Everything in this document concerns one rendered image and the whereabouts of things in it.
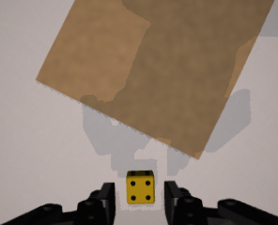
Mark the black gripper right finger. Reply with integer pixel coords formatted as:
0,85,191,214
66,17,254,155
164,181,278,225

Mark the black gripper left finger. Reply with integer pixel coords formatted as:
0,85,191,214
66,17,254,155
1,182,116,225

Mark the yellow die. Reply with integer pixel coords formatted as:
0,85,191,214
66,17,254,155
126,171,155,204

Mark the tan square mat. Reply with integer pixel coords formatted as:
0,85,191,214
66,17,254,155
36,0,274,159

